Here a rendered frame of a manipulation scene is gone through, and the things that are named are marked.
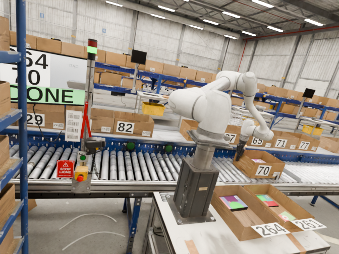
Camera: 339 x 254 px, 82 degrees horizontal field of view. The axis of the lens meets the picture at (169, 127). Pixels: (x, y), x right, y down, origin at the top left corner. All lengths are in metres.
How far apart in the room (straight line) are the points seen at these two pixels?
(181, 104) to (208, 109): 0.17
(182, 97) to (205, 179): 0.49
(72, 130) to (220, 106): 0.89
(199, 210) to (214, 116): 0.59
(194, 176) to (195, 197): 0.15
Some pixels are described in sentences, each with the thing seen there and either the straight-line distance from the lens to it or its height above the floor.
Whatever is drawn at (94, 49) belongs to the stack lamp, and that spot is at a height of 1.61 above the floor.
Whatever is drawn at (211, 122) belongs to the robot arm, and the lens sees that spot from 1.07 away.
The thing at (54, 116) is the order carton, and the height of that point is 1.01.
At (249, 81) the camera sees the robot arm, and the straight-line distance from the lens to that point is 1.62.
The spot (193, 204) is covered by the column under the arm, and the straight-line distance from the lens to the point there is 1.27.
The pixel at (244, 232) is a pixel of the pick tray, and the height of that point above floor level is 0.81.
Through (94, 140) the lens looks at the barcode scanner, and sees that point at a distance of 1.30.
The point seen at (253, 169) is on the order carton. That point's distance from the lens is 2.06.
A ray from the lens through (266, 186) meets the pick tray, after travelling 1.86.
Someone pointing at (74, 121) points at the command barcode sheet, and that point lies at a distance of 1.32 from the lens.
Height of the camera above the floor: 1.59
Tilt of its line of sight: 16 degrees down
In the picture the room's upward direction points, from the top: 12 degrees clockwise
